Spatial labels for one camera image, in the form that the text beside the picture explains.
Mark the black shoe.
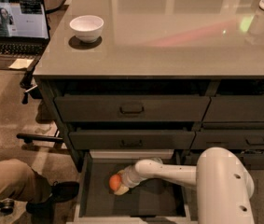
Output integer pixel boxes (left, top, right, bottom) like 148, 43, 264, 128
26, 181, 79, 214

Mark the black chair caster wheel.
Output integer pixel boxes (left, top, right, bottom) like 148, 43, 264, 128
0, 199, 15, 215

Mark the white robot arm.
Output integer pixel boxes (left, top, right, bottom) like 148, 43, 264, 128
109, 147, 255, 224

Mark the top left drawer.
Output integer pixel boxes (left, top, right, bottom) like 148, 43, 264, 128
54, 95, 210, 122

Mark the white paper note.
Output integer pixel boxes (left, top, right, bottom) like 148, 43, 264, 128
8, 59, 33, 70

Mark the white ceramic bowl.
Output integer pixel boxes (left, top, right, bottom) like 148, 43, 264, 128
69, 15, 104, 43

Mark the brown trouser leg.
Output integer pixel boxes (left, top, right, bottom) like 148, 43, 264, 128
0, 159, 51, 203

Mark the orange fruit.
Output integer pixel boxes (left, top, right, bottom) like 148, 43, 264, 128
109, 174, 121, 191

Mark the middle left drawer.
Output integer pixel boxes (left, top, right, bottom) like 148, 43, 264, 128
69, 130, 195, 150

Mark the top right drawer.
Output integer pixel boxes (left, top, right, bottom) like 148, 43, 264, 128
203, 95, 264, 122

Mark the dark cabinet frame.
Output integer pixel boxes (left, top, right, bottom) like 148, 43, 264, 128
37, 76, 264, 166

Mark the open bottom left drawer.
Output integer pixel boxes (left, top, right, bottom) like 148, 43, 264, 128
67, 150, 198, 224

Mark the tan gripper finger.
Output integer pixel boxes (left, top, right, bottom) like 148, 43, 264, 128
114, 184, 129, 196

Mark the open black laptop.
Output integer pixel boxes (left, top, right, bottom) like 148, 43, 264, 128
0, 0, 50, 58

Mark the middle right drawer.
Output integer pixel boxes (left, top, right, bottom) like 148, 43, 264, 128
191, 130, 264, 149

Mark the black chair base leg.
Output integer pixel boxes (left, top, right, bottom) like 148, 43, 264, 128
16, 133, 63, 144

